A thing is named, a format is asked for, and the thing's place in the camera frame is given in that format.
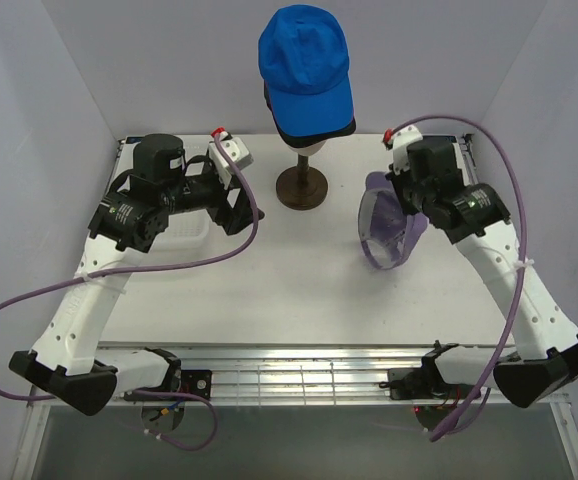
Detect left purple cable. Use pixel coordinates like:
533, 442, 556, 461
0, 137, 260, 452

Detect black cap gold logo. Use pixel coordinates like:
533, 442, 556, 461
270, 112, 356, 149

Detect wooden mannequin head stand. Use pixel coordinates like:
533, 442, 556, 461
275, 140, 328, 211

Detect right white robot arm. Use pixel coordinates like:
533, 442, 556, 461
383, 128, 578, 408

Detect aluminium frame rails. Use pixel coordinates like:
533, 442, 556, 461
27, 133, 578, 480

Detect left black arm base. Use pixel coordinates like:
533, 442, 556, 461
122, 369, 213, 401

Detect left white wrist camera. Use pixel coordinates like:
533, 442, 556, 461
208, 127, 253, 190

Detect blue perforated cap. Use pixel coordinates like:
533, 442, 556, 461
258, 4, 354, 137

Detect lavender LA baseball cap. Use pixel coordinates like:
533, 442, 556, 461
357, 171, 428, 270

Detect pink perforated cap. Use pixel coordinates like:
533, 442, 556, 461
263, 84, 273, 113

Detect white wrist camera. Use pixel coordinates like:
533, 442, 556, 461
208, 127, 253, 190
382, 125, 423, 175

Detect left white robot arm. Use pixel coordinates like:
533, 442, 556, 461
9, 128, 264, 416

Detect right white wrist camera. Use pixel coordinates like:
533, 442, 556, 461
382, 125, 423, 175

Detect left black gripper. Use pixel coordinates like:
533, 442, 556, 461
160, 160, 265, 234

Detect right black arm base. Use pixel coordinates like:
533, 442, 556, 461
378, 367, 473, 401

